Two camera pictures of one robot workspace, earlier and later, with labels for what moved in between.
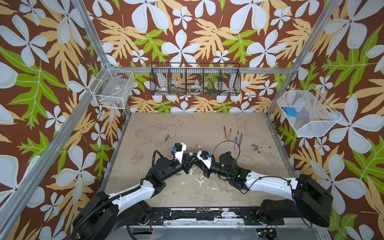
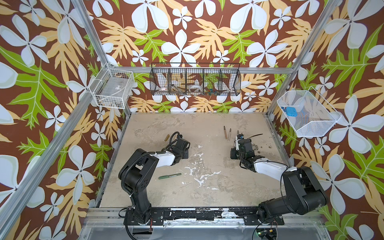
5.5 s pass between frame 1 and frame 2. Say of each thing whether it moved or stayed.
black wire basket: stayed
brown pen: stayed
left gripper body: moved
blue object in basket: stayed
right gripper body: moved
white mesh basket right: stayed
